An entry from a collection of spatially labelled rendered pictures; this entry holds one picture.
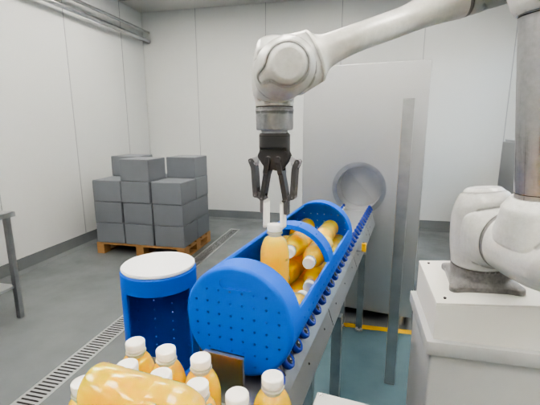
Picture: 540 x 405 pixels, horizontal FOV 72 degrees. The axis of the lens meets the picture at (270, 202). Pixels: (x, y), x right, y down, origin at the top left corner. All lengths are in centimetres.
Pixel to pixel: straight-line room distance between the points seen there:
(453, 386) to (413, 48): 525
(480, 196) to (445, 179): 498
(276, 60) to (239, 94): 553
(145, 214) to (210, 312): 376
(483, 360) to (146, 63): 646
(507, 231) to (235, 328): 66
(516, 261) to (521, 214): 11
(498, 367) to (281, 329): 59
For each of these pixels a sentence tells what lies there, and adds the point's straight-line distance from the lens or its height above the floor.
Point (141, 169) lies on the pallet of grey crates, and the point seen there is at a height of 108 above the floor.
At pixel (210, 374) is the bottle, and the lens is 79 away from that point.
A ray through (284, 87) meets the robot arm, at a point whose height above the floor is 162.
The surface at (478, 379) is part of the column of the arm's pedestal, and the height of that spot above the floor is 90.
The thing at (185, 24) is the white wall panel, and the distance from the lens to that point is 670.
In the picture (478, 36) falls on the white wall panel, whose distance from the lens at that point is 620.
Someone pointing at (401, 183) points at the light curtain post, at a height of 125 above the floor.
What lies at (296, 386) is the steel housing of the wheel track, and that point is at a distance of 108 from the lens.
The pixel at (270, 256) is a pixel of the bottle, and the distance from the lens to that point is 92.
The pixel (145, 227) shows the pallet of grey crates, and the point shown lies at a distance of 470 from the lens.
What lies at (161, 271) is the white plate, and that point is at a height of 104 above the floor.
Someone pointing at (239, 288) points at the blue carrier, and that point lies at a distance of 89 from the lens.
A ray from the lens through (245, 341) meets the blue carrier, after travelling 95.
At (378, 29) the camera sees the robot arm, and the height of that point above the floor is 174.
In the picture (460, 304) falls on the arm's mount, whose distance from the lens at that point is 110.
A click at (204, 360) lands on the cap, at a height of 112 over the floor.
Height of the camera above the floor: 155
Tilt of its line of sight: 12 degrees down
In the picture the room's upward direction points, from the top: straight up
